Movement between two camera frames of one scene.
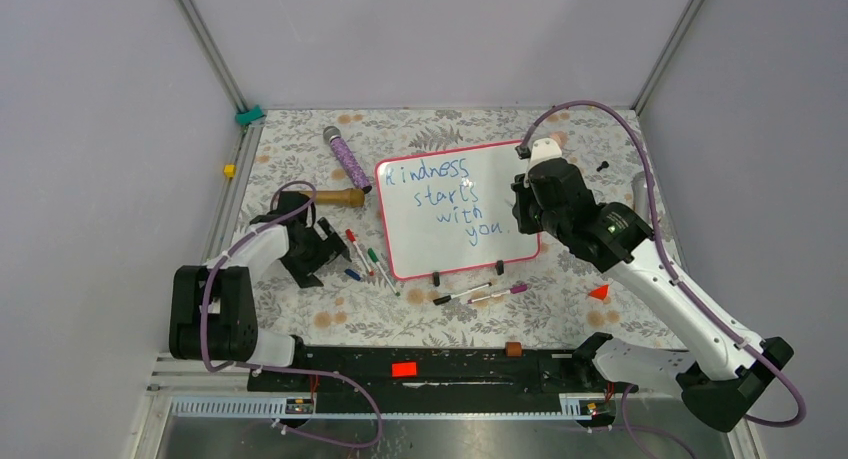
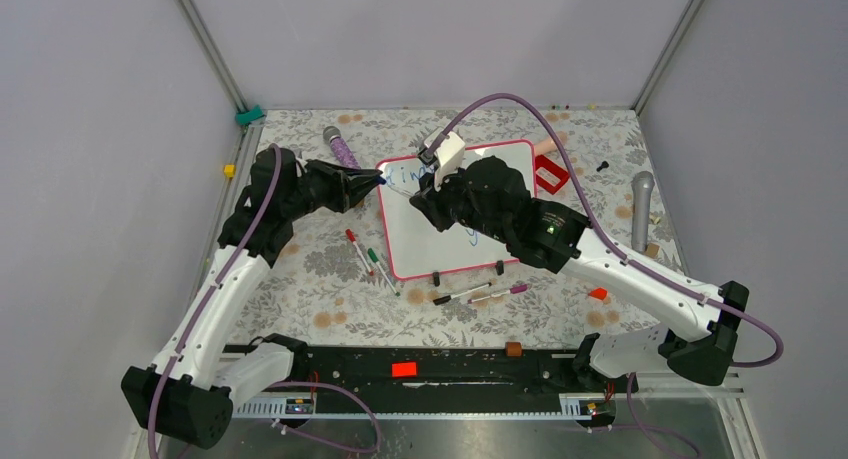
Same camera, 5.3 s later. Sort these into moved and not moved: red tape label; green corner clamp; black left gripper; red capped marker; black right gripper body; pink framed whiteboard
Moved: black right gripper body; black left gripper
Not moved: red tape label; green corner clamp; red capped marker; pink framed whiteboard
